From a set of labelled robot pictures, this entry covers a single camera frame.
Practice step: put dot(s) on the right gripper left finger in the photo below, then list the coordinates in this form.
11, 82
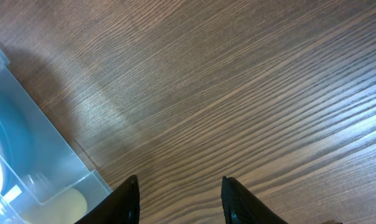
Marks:
122, 206

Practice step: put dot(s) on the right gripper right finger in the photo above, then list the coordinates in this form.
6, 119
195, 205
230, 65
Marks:
240, 206

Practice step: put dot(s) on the cream cup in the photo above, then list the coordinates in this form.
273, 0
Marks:
67, 208

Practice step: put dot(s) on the blue plate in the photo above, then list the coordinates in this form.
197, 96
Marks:
15, 141

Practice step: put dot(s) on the clear plastic storage container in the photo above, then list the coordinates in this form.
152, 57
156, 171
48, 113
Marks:
55, 166

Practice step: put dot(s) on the white label in container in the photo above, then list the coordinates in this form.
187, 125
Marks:
12, 193

